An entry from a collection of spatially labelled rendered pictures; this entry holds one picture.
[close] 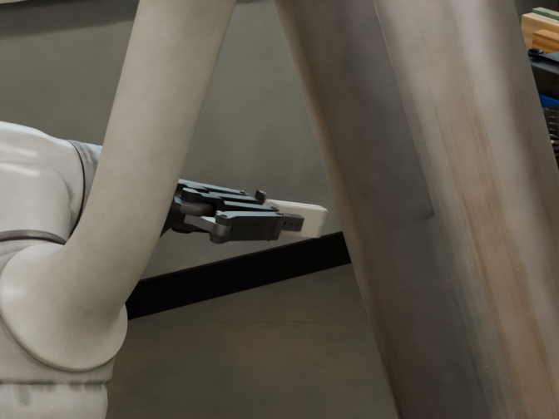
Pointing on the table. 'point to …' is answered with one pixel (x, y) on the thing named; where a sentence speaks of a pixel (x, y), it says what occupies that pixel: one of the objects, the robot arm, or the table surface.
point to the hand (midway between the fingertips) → (293, 219)
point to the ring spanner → (541, 55)
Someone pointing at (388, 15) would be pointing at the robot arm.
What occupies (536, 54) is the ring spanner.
